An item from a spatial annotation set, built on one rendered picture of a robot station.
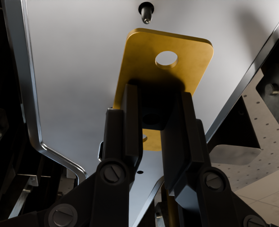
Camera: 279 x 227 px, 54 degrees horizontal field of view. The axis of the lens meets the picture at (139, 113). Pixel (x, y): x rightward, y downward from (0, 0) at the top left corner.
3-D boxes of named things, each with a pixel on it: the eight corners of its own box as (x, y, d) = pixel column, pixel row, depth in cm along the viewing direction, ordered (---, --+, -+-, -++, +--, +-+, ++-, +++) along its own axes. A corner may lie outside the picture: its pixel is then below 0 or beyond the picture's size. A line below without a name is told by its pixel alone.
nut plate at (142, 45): (164, 148, 18) (165, 164, 17) (105, 142, 17) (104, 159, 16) (217, 40, 12) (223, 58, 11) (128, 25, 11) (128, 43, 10)
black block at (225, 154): (222, 50, 60) (263, 168, 41) (180, 42, 59) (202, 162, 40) (233, 29, 56) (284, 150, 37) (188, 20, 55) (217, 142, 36)
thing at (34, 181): (66, 70, 64) (38, 187, 45) (53, 69, 63) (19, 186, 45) (66, 57, 61) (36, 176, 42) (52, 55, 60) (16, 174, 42)
